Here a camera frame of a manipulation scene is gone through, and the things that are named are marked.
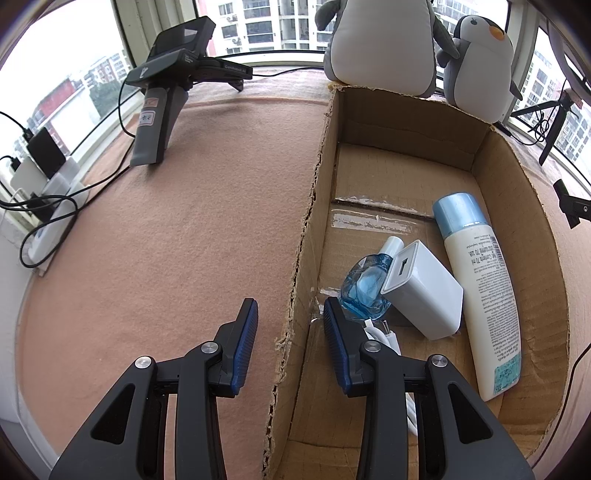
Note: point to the white ring light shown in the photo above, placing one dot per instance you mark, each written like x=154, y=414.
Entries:
x=575, y=70

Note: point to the black tripod stand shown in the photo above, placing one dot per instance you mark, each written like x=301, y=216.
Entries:
x=552, y=117

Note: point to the white power strip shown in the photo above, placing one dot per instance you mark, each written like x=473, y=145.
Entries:
x=50, y=199

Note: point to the small blue glass bottle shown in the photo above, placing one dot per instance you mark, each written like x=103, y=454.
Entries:
x=360, y=293

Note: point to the cardboard box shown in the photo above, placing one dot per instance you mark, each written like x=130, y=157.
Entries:
x=381, y=162

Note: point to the small plush penguin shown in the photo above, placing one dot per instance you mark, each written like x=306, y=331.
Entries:
x=479, y=81

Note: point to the large plush penguin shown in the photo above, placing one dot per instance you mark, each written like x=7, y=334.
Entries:
x=384, y=44

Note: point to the white usb wall charger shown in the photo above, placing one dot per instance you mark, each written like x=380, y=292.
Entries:
x=422, y=289

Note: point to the pink table blanket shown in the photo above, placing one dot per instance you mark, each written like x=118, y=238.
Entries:
x=166, y=255

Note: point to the checkered beige cloth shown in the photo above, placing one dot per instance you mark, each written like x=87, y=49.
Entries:
x=296, y=83

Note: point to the white lotion bottle blue cap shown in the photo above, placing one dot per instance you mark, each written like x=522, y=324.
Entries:
x=489, y=306

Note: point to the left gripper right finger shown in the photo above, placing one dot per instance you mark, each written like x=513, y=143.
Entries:
x=459, y=437

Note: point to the black handheld gripper on stand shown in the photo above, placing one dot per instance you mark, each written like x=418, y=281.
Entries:
x=176, y=62

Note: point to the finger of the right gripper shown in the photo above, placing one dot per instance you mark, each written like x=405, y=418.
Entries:
x=575, y=209

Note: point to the black power adapter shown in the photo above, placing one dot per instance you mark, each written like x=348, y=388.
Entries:
x=46, y=153

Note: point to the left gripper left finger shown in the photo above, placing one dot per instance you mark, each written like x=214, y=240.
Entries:
x=124, y=436

